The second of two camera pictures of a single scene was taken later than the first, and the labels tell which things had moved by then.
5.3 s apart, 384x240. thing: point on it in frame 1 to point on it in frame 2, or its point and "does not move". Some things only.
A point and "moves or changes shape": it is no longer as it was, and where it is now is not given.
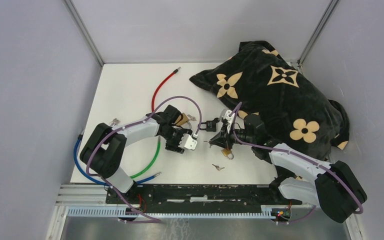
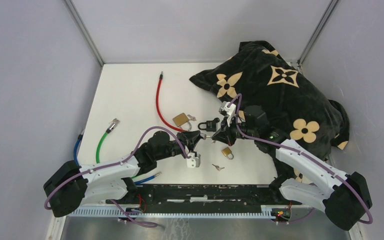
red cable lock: (160, 86) moves or changes shape
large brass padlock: (184, 120) does not move
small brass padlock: (228, 153) does not move
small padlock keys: (218, 168) does not move
